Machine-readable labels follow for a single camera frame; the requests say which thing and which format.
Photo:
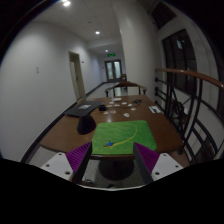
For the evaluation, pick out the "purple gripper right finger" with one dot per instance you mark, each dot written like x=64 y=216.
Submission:
x=146 y=160

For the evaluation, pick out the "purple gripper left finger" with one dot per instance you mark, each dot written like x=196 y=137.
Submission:
x=78 y=159

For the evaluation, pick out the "black computer mouse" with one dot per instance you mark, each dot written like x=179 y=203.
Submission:
x=86 y=124

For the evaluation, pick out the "green mouse pad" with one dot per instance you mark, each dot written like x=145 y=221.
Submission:
x=117 y=138

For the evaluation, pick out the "black laptop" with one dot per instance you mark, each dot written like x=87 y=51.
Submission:
x=83 y=108

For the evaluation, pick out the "white booklet on table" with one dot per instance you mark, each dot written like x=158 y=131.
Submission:
x=154 y=109

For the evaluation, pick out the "small black box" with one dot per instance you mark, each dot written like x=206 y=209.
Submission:
x=102 y=108

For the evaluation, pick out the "wooden chair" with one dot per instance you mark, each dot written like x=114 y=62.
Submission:
x=126 y=85

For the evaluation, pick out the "double glass door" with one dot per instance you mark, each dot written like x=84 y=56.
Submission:
x=113 y=70

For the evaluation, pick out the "open side door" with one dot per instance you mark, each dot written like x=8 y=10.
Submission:
x=76 y=75

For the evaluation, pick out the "wooden stair handrail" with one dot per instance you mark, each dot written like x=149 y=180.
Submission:
x=201 y=76

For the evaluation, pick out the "dark window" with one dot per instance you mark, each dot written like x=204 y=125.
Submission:
x=180 y=55

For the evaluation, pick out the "green exit sign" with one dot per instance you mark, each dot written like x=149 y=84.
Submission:
x=111 y=55

